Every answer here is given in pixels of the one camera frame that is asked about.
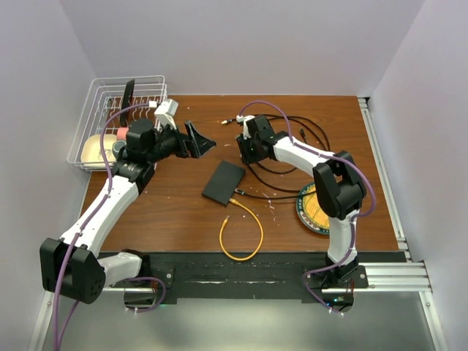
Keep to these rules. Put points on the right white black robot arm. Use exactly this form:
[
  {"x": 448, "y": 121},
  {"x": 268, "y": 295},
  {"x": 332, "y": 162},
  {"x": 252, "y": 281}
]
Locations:
[{"x": 339, "y": 187}]

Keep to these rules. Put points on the white wire dish rack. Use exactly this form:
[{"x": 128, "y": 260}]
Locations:
[{"x": 104, "y": 98}]

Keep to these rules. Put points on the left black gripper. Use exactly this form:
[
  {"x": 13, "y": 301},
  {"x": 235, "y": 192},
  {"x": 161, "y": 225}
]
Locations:
[{"x": 190, "y": 145}]

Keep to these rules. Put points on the pink cup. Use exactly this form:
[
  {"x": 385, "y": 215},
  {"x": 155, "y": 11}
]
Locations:
[{"x": 121, "y": 133}]

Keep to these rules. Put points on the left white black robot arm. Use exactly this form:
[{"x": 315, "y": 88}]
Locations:
[{"x": 70, "y": 265}]

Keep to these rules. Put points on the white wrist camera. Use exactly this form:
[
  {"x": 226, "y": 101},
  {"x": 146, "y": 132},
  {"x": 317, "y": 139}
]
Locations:
[
  {"x": 242, "y": 120},
  {"x": 164, "y": 113}
]

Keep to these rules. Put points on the dark teal cup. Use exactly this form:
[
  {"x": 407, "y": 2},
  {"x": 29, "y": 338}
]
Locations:
[{"x": 117, "y": 146}]

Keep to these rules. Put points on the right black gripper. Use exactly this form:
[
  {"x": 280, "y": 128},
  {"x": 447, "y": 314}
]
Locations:
[{"x": 246, "y": 157}]

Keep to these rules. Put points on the cream square plate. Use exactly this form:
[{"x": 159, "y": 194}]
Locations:
[{"x": 91, "y": 154}]

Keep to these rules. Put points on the black tablet in rack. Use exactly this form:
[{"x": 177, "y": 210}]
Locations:
[{"x": 126, "y": 101}]

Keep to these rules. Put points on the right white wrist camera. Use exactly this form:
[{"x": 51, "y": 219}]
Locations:
[{"x": 242, "y": 120}]

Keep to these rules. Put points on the round gold wafer plate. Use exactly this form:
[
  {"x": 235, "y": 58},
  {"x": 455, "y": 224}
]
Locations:
[{"x": 309, "y": 211}]

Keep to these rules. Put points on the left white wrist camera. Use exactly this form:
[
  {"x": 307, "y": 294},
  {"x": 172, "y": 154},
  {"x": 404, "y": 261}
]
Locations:
[{"x": 164, "y": 113}]

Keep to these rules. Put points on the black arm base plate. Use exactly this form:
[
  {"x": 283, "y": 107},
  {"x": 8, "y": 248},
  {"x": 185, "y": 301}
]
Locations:
[{"x": 269, "y": 275}]

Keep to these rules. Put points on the black network switch box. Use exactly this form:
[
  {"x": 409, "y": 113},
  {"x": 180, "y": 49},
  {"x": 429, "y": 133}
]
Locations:
[{"x": 222, "y": 184}]

